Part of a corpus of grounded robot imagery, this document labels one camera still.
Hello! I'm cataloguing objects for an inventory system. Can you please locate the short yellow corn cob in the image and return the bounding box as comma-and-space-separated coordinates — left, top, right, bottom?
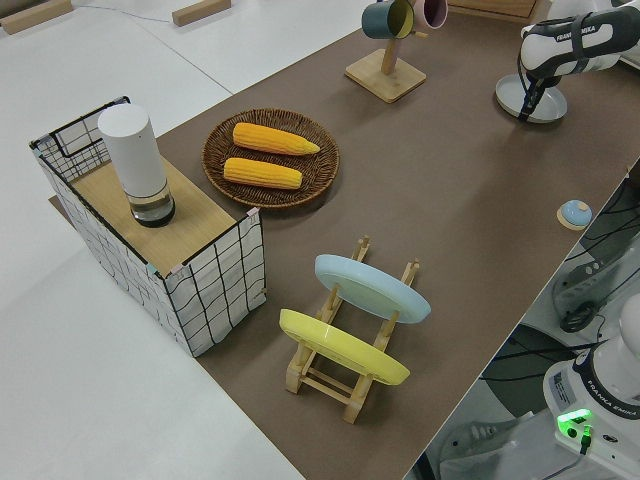
222, 157, 304, 192

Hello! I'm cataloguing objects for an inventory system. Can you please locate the light wooden block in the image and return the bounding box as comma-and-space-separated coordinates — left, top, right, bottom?
171, 0, 233, 27
0, 0, 74, 36

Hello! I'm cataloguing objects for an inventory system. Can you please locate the brown table mat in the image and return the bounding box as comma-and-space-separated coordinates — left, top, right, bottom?
47, 0, 640, 480

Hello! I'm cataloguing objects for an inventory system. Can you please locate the brown wicker basket tray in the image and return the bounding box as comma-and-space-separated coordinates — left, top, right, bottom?
201, 107, 341, 210

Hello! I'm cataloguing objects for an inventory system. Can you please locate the gray ceramic plate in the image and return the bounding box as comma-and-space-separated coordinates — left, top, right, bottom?
494, 71, 570, 126

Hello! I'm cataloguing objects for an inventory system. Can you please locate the wooden plate rack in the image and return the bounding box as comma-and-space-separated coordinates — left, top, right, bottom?
284, 234, 422, 425

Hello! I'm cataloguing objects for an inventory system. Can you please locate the black cable bundle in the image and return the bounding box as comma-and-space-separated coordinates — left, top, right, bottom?
558, 299, 602, 334

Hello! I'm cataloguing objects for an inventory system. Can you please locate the yellow plate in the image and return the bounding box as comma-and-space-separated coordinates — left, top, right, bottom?
278, 308, 412, 387

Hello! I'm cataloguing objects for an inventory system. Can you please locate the dark blue mug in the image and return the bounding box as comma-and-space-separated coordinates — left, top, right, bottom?
360, 0, 401, 41

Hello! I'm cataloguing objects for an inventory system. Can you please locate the pink mug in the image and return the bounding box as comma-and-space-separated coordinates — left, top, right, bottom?
416, 0, 449, 30

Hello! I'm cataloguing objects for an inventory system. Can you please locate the wooden mug tree stand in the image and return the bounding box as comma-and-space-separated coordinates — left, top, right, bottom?
344, 29, 430, 105

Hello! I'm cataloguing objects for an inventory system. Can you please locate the long yellow corn cob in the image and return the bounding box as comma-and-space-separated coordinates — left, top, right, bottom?
232, 122, 322, 157

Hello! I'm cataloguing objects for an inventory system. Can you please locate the light blue plate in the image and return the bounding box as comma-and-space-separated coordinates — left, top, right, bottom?
314, 253, 433, 325

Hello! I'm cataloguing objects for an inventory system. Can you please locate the wooden box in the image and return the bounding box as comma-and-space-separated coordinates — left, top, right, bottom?
447, 0, 543, 21

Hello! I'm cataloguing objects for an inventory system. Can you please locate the wire grid box with cloth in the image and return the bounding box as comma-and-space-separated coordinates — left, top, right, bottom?
28, 94, 267, 359

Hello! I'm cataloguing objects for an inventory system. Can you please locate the white cylinder with dark base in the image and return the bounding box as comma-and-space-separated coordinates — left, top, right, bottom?
97, 103, 177, 229

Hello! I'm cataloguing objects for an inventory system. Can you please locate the white equipment housing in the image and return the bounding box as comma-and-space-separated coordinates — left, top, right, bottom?
549, 242, 626, 332

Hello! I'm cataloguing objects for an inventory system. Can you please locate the wooden shelf board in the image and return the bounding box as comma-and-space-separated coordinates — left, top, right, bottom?
69, 158, 237, 267

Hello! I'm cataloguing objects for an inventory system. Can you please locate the blue call bell wooden base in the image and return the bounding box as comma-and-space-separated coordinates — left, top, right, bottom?
556, 199, 594, 232

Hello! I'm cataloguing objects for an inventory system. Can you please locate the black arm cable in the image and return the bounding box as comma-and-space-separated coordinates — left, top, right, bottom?
516, 13, 589, 124

